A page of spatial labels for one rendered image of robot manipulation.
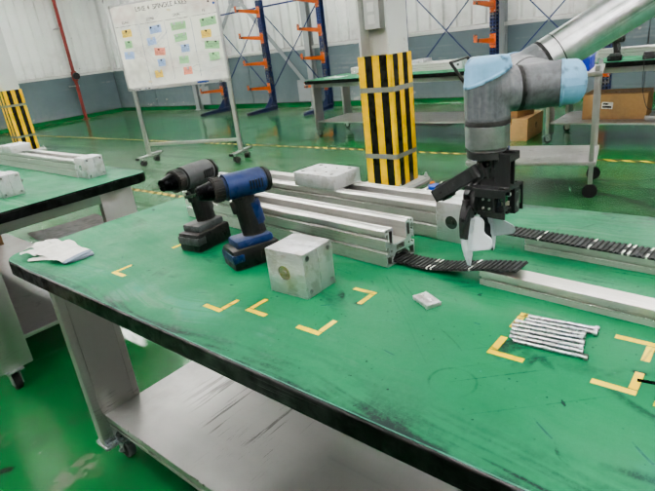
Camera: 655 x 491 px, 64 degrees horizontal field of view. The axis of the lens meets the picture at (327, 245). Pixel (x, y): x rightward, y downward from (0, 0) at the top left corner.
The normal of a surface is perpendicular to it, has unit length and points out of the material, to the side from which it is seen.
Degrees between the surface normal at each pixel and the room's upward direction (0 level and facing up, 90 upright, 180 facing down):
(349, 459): 0
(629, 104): 90
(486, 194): 90
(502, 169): 90
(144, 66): 90
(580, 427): 0
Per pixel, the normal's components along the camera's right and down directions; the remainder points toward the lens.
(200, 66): -0.33, 0.38
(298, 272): -0.61, 0.35
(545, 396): -0.11, -0.93
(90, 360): 0.76, 0.15
